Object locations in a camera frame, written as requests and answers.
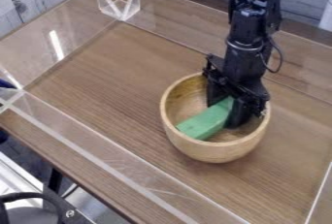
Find black table leg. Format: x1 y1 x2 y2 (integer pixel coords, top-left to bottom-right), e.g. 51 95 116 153
48 169 63 194

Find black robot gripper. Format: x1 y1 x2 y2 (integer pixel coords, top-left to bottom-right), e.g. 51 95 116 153
202 40 270 129

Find clear acrylic tray walls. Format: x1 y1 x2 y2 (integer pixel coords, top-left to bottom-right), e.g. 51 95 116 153
0 0 332 224

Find green rectangular block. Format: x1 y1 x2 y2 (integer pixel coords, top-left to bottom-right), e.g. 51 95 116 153
176 97 233 141

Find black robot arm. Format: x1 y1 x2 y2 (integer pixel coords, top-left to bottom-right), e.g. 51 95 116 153
203 0 281 128

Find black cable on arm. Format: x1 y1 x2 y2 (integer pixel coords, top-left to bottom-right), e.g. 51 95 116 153
258 33 284 75

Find black metal bracket with screw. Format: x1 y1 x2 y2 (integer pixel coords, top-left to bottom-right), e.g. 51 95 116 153
43 187 96 224

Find black cable lower left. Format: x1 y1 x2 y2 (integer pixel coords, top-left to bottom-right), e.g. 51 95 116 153
0 192 63 224

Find brown wooden bowl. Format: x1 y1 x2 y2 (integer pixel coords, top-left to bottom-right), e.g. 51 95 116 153
159 73 270 163

